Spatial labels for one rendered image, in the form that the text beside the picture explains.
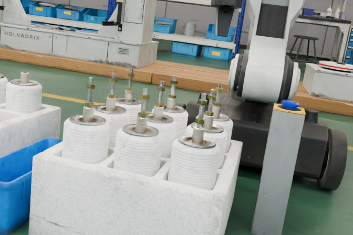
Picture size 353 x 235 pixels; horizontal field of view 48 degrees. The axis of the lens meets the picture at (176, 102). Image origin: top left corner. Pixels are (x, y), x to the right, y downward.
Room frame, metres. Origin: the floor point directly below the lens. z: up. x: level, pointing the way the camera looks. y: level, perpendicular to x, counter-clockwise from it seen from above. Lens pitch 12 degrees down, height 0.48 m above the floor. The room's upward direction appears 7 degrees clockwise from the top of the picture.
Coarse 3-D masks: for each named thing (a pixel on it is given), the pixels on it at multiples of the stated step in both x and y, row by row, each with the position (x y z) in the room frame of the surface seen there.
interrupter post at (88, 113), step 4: (84, 108) 0.79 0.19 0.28; (88, 108) 0.79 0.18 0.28; (92, 108) 0.79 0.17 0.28; (84, 112) 0.79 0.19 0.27; (88, 112) 0.79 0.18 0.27; (92, 112) 0.80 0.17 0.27; (84, 116) 0.79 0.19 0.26; (88, 116) 0.79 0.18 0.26; (92, 116) 0.80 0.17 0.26; (84, 120) 0.79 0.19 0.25; (88, 120) 0.79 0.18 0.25; (92, 120) 0.80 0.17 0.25
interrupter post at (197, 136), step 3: (195, 126) 0.75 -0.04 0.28; (195, 129) 0.74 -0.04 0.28; (198, 129) 0.74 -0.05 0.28; (201, 129) 0.74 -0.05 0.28; (195, 132) 0.74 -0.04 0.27; (198, 132) 0.74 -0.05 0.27; (201, 132) 0.74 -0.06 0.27; (192, 135) 0.75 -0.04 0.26; (195, 135) 0.74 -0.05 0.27; (198, 135) 0.74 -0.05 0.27; (201, 135) 0.74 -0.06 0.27; (192, 138) 0.74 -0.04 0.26; (195, 138) 0.74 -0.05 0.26; (198, 138) 0.74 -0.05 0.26; (201, 138) 0.74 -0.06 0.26; (192, 141) 0.74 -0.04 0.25; (195, 141) 0.74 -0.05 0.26; (198, 141) 0.74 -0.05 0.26; (201, 141) 0.74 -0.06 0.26
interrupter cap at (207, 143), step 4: (180, 136) 0.76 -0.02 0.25; (184, 136) 0.77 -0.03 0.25; (188, 136) 0.77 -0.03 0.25; (204, 136) 0.78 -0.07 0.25; (180, 140) 0.73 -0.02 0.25; (184, 140) 0.74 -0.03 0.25; (188, 140) 0.75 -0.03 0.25; (204, 140) 0.76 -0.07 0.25; (208, 140) 0.76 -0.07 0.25; (212, 140) 0.76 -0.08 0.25; (184, 144) 0.72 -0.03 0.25; (188, 144) 0.72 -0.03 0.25; (192, 144) 0.72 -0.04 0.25; (196, 144) 0.72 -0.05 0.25; (200, 144) 0.74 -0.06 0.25; (204, 144) 0.73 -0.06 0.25; (208, 144) 0.73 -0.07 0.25; (212, 144) 0.74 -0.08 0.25; (204, 148) 0.71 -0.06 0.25; (208, 148) 0.72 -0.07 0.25
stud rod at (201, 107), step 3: (204, 93) 0.75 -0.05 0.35; (201, 96) 0.75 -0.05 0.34; (204, 96) 0.74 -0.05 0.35; (201, 99) 0.74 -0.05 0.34; (204, 99) 0.74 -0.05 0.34; (201, 105) 0.74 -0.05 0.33; (204, 105) 0.75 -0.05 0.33; (201, 108) 0.74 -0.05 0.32; (201, 111) 0.74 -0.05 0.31; (201, 114) 0.74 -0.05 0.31; (198, 117) 0.75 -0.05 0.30; (201, 117) 0.74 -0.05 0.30; (198, 126) 0.74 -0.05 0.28; (201, 126) 0.75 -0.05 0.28
